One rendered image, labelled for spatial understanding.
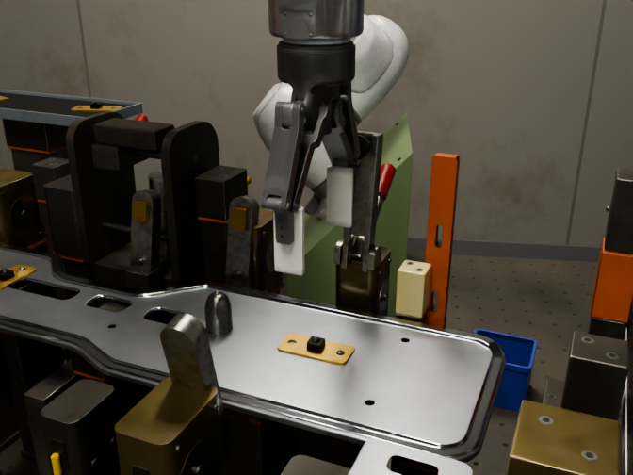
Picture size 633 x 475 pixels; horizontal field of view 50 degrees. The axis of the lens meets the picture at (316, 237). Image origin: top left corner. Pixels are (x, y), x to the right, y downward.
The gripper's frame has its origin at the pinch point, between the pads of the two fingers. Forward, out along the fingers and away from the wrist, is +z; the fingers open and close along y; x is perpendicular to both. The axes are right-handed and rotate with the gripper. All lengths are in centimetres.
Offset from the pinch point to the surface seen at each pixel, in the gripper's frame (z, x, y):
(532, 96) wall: 33, -4, -266
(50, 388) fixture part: 26.6, -37.4, 4.3
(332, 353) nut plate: 13.7, 2.0, 0.4
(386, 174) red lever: 0.0, 0.2, -24.1
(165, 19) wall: 1, -170, -221
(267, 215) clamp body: 7.0, -16.1, -20.3
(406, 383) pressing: 14.0, 11.2, 2.2
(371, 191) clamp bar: -0.8, 1.3, -14.3
